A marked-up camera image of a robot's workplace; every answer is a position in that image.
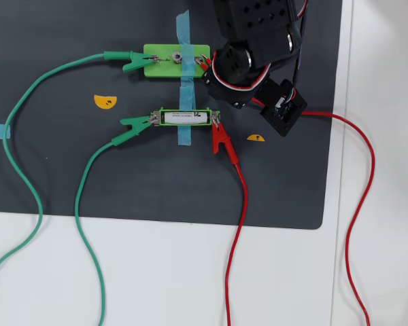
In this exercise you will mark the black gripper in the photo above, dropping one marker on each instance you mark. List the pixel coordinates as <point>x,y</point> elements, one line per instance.
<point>213,89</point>

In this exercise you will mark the red alligator clip lead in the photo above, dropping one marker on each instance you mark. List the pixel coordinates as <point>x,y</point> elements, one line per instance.
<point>225,137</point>
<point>208,64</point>

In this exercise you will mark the white AA battery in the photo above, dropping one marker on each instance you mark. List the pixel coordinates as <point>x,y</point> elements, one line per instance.
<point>185,117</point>

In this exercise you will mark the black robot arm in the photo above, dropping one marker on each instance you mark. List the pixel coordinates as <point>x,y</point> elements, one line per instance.
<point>258,20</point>

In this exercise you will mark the green battery holder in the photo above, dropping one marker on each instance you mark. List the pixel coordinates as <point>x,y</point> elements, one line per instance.
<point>162,117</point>

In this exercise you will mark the green bulb holder board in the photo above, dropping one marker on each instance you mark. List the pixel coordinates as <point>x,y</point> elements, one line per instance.
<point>156,69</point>

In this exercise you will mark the green alligator clip lead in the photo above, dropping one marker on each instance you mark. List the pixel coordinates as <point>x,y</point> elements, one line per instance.
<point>122,56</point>
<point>136,124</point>

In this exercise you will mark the long blue tape strip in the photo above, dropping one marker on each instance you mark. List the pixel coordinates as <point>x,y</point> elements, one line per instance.
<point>187,68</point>

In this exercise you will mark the yellow half-round sticker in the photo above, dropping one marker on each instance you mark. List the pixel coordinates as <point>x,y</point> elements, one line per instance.
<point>255,138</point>
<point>103,102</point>

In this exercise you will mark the small clear light bulb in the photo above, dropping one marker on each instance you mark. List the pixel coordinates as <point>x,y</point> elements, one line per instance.
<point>177,57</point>

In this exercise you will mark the dark grey work mat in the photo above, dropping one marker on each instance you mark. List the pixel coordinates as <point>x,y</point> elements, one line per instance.
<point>156,186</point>

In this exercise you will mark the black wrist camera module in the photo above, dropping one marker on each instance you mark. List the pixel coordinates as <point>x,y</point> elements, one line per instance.
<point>282,125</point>

